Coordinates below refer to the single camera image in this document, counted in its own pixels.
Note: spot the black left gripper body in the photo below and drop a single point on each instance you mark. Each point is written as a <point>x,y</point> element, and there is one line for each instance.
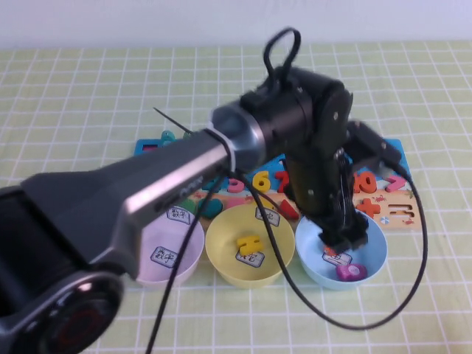
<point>317,184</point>

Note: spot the orange fish piece number 10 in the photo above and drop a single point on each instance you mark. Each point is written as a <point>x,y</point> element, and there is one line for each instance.
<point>332,252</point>

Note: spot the orange wooden number 10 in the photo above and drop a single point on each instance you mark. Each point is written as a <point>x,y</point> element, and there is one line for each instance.
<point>365,182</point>

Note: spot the red wooden number 7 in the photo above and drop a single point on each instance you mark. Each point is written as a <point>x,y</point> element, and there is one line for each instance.
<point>281,180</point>

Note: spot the green rounded shape piece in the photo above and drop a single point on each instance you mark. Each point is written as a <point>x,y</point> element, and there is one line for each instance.
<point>188,204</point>

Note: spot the yellow plastic bowl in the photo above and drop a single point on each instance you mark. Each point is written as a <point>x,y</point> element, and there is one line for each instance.
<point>221,243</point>

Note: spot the teal heart shape piece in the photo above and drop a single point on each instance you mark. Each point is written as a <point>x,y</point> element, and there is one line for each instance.
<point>212,208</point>

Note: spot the magenta fish piece number 1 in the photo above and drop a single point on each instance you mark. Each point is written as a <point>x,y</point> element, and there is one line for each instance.
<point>350,272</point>

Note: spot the pink shape piece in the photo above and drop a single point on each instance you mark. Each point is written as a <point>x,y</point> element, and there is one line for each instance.
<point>236,202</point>

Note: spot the yellow shape piece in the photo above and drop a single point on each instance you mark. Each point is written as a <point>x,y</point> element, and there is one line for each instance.
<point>263,202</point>

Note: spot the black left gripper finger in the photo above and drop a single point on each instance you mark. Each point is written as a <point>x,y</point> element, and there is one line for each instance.
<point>357,236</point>
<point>332,237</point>

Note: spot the red triangle shape piece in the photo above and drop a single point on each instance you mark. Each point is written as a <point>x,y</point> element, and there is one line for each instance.
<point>287,211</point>

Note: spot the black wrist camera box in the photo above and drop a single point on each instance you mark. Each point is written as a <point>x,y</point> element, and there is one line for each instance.
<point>372,142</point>

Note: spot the teal fish piece number 2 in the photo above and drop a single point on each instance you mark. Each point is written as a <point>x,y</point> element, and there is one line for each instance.
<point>167,137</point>

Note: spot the pink wooden number 5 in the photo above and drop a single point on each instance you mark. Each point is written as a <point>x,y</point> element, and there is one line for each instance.
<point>236,183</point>

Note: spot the red plus sign piece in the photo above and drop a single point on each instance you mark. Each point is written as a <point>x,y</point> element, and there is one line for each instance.
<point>370,208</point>

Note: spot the pink plastic bowl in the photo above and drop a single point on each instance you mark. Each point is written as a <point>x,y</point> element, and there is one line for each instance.
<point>193,239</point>

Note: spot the blue sea-themed puzzle board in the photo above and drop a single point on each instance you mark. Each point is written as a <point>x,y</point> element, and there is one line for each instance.
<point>411,201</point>

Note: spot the light blue plastic bowl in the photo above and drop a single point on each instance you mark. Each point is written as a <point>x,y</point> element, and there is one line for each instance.
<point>376,243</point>

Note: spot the yellow equals sign piece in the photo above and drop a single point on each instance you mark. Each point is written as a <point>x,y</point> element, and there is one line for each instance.
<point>250,243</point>

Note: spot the yellow wooden number 6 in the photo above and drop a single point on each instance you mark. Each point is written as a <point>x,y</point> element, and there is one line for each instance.
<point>260,182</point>

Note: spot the pink greater-than sign piece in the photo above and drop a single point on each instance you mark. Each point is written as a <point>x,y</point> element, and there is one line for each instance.
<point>397,183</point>

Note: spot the green checked tablecloth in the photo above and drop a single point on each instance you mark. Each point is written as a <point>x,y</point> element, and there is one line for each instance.
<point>73,92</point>

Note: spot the green fish piece number 3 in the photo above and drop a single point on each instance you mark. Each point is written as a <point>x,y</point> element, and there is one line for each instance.
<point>187,135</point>

